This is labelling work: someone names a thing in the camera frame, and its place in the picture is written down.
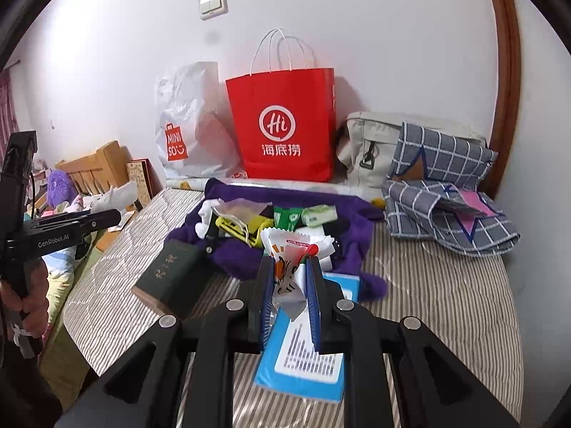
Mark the colourful printed blanket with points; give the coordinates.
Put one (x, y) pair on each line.
(58, 272)

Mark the grey checked cloth pink star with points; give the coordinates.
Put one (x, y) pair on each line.
(410, 214)

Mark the green bed sheet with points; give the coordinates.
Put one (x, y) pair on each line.
(67, 352)

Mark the dark green tin box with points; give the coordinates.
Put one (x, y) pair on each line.
(165, 272)

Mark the green wet wipe packet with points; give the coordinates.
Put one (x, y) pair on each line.
(287, 218)

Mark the yellow mesh pouch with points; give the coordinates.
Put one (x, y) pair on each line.
(261, 224)

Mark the clear plastic bag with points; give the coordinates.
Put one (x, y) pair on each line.
(243, 208)

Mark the purple towel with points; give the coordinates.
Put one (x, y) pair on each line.
(357, 258)

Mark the striped mattress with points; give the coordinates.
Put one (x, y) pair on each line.
(437, 303)

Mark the beige canvas bag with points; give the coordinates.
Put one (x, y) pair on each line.
(361, 133)

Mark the purple plush toy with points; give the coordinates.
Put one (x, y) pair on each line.
(60, 185)

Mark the brown wooden door frame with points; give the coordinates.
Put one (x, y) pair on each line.
(506, 76)

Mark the grey checked cloth bag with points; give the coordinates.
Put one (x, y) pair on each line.
(446, 156)

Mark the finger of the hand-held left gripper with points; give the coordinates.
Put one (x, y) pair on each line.
(102, 218)

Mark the red patterned curtain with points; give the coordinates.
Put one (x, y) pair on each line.
(6, 111)

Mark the wooden headboard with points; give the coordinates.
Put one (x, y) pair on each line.
(102, 160)

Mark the person's left hand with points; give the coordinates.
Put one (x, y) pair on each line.
(33, 298)

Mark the white light switch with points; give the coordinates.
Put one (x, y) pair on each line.
(213, 4)

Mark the white plastic shopping bag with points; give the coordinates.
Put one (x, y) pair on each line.
(192, 98)

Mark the patterned hardcover book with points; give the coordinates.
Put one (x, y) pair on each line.
(138, 178)

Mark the light green packet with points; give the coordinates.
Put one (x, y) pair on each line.
(319, 215)

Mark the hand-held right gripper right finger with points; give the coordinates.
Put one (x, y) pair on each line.
(314, 307)

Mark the blue tissue pack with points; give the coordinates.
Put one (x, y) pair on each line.
(303, 361)

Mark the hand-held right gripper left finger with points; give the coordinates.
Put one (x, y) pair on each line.
(266, 307)

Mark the person's left forearm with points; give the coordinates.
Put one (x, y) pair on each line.
(22, 388)

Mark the red paper bag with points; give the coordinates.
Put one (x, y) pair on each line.
(285, 98)

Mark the white printed paper packet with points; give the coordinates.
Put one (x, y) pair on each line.
(287, 276)

